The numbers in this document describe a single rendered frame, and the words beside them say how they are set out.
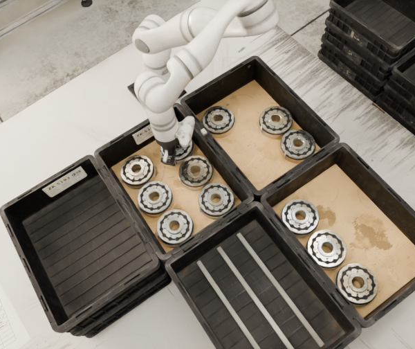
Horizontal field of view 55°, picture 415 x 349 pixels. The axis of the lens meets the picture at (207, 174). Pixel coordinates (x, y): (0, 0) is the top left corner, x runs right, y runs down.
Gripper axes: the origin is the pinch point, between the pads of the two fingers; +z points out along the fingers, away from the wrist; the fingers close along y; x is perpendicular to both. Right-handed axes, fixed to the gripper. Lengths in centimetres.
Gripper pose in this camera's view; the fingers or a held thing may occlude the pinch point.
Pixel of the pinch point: (174, 154)
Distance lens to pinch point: 124.0
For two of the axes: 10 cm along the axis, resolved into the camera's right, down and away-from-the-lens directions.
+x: 9.8, 1.4, -1.6
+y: -1.9, 8.9, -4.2
